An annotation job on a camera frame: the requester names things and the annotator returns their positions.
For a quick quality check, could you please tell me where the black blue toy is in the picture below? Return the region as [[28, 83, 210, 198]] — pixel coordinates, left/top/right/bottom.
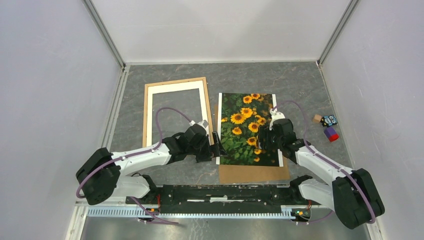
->
[[320, 114, 338, 128]]

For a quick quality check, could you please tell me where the white slotted cable duct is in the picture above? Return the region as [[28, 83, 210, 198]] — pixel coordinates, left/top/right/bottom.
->
[[86, 206, 310, 220]]

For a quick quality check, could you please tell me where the brown backing board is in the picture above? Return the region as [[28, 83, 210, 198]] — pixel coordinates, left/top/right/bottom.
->
[[214, 105, 291, 185]]

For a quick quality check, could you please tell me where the wooden picture frame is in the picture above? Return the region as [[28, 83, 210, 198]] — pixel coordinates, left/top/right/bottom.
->
[[142, 76, 217, 149]]

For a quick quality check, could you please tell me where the sunflower photo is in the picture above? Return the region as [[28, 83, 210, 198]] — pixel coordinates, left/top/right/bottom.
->
[[215, 93, 284, 167]]

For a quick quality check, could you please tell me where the white photo mat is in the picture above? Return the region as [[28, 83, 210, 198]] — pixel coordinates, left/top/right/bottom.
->
[[146, 79, 213, 147]]

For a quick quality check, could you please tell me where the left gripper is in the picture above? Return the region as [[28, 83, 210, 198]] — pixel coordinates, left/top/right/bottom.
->
[[187, 131, 228, 163]]

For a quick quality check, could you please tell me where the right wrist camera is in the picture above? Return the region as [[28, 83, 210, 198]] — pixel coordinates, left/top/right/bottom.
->
[[269, 108, 286, 130]]

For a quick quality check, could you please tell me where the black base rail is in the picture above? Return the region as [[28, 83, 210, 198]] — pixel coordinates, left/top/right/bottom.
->
[[125, 184, 317, 214]]

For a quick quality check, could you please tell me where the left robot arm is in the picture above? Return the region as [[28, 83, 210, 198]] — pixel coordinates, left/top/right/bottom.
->
[[75, 123, 227, 205]]

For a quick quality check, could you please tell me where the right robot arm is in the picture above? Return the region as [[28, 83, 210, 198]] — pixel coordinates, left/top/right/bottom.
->
[[258, 118, 386, 229]]

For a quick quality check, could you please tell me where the small wooden cube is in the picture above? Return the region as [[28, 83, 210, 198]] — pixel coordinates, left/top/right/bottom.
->
[[312, 114, 323, 124]]

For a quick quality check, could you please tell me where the red purple block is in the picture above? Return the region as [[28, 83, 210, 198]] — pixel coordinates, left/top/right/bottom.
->
[[323, 126, 340, 142]]

